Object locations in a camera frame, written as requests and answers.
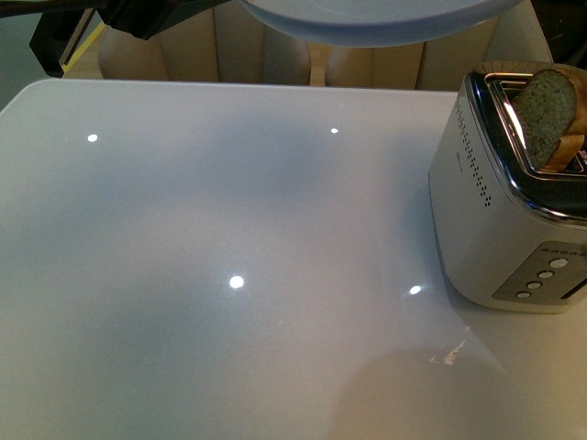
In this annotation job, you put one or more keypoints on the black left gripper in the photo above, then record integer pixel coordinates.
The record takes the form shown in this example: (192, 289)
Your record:
(59, 32)

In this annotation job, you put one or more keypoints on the grey round plate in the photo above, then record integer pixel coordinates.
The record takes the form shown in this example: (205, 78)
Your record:
(374, 23)

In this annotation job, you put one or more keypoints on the slice of bread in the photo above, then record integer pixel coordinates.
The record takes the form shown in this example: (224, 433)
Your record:
(551, 110)

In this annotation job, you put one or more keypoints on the beige chair left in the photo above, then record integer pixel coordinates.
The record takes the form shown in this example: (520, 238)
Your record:
(224, 44)

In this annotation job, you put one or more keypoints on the beige chair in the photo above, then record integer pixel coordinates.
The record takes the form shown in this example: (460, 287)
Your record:
(440, 64)
(224, 44)

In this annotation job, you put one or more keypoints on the beige chair right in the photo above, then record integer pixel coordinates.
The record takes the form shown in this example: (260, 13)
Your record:
(440, 64)

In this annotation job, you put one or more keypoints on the white silver toaster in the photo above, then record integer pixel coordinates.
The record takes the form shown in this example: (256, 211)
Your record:
(510, 235)

